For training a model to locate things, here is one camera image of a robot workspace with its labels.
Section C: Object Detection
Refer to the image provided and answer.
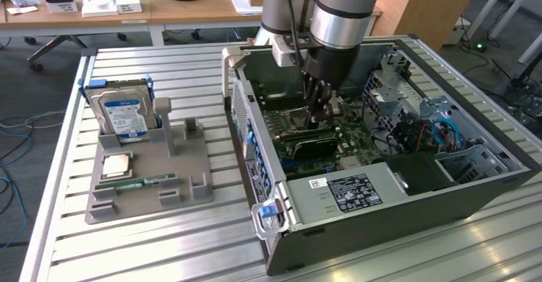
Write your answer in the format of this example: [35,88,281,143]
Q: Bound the blue disk wire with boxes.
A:
[434,116,467,154]

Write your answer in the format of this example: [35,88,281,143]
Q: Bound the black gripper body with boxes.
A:
[302,44,362,94]

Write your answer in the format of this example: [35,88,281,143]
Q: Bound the hard disk with blue carrier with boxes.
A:
[78,74,166,145]

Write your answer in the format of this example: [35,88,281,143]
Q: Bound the blue floor cable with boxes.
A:
[0,129,34,251]

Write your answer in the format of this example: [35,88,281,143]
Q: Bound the grey power supply unit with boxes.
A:
[286,162,411,225]

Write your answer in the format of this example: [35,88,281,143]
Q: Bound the white box with black lid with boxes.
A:
[43,0,79,14]

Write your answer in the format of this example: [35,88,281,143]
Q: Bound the silver CPU socket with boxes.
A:
[287,109,326,134]

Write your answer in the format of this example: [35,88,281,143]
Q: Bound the silver chipset heat sink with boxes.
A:
[338,157,362,170]

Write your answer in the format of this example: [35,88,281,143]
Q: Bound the green RAM stick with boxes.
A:
[95,173,178,190]

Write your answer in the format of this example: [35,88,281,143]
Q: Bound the grey floor cable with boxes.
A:
[0,109,68,130]

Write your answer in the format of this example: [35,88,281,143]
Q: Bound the white paper stack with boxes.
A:
[229,0,265,17]

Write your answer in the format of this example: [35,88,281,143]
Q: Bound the white desk frame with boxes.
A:
[461,0,542,64]

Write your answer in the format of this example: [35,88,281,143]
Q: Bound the grey plastic parts rack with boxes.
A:
[84,97,218,225]

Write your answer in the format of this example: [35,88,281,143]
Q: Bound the green motherboard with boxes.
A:
[258,99,393,182]

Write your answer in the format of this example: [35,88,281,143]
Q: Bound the perforated silver disk cage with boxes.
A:
[362,51,430,127]

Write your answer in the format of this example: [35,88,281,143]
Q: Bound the white round holder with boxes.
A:
[80,0,119,18]

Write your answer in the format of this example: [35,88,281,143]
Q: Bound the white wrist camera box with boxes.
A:
[273,36,307,68]

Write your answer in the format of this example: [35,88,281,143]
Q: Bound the orange wire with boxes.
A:
[417,123,439,151]

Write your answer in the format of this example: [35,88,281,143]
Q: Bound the black plastic fan duct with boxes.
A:
[386,153,462,196]

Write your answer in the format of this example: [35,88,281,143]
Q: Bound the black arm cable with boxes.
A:
[286,0,310,70]

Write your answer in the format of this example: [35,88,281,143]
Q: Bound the wooden desk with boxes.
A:
[0,0,385,72]

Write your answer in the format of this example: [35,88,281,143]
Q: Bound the plain white box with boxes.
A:
[115,0,143,15]

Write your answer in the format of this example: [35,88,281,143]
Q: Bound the dark grey PC case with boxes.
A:
[222,34,538,276]

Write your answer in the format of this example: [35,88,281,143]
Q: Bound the black floor stand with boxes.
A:
[490,34,542,121]

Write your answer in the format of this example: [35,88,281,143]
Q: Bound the wooden cabinet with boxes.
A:
[371,0,486,51]

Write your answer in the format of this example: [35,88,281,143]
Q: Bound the silver disk bay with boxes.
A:
[434,144,512,184]

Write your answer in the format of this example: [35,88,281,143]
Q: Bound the silver CPU chip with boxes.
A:
[100,153,134,178]

